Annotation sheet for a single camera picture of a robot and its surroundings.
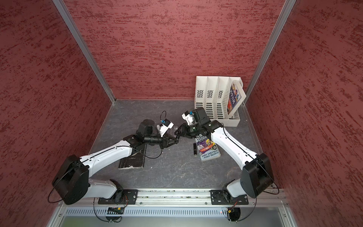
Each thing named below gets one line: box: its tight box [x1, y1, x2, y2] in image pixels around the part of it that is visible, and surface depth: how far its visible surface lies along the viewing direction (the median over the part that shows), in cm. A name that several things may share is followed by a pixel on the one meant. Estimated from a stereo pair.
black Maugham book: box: [118, 143, 147, 170], surface depth 86 cm
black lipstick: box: [193, 142, 198, 156], surface depth 94 cm
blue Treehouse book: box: [194, 133, 221, 162], surface depth 91 cm
